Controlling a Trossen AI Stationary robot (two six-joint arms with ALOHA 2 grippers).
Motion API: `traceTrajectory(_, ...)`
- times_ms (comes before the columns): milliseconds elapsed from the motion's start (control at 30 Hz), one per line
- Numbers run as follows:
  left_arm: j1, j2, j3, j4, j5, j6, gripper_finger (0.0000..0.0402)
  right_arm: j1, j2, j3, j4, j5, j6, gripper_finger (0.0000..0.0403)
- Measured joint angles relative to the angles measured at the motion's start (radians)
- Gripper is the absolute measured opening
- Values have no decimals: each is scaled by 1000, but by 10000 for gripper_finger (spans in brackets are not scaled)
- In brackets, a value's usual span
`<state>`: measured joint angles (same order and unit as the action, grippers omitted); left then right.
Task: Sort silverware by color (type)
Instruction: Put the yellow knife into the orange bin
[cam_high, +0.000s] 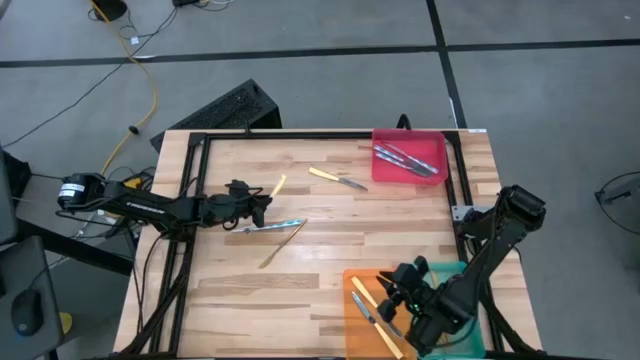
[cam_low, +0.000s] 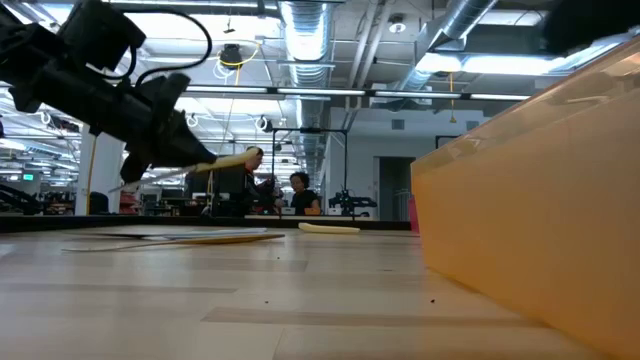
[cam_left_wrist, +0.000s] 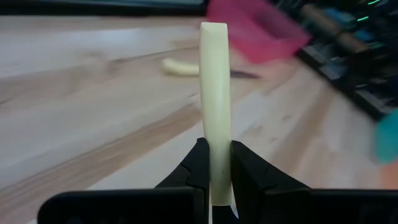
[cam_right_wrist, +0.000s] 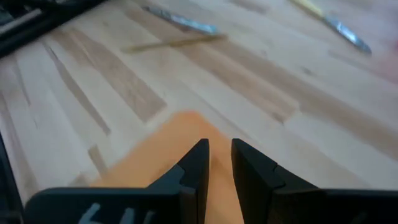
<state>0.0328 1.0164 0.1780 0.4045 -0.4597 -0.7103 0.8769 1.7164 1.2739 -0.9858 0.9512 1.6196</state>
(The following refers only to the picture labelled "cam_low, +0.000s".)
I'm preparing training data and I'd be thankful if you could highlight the bright ceiling light panel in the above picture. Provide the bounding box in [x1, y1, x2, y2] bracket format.
[414, 52, 551, 76]

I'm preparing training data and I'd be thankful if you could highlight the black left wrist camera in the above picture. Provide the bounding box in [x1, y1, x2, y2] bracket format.
[57, 0, 147, 72]

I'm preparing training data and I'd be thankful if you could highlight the cream handle knife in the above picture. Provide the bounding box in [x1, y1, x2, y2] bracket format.
[108, 147, 261, 195]

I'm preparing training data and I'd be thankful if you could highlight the black computer monitor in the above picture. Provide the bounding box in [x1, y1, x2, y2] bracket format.
[183, 162, 247, 217]

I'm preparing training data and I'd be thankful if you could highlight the black aluminium table frame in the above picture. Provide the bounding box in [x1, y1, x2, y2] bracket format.
[0, 213, 412, 234]

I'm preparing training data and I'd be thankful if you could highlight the black tall frame stand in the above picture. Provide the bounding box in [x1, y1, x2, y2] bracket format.
[270, 127, 350, 220]

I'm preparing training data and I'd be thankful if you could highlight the person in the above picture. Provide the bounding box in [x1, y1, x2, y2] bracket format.
[287, 171, 322, 217]
[242, 145, 284, 217]

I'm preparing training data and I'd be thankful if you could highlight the orange plastic bin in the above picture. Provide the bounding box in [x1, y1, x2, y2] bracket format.
[410, 34, 640, 360]

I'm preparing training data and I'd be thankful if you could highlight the white pillar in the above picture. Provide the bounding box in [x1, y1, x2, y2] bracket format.
[74, 124, 126, 216]

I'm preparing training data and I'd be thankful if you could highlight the slanted silver ventilation duct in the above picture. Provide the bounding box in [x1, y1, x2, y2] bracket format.
[397, 0, 501, 96]

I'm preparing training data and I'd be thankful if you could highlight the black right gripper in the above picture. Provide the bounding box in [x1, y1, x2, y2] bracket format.
[542, 0, 640, 56]

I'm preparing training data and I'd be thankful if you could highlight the black ceiling dome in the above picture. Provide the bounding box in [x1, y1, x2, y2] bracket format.
[218, 43, 245, 70]

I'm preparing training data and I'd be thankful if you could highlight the long ceiling light strip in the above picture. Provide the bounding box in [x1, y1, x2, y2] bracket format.
[184, 84, 532, 102]

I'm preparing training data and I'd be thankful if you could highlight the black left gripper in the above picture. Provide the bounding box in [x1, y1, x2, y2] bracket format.
[114, 71, 220, 185]

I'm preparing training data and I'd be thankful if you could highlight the red plastic bin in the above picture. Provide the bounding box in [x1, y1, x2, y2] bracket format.
[407, 195, 421, 235]

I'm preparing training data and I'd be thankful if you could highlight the cream handle fork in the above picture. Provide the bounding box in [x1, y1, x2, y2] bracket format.
[298, 222, 362, 236]

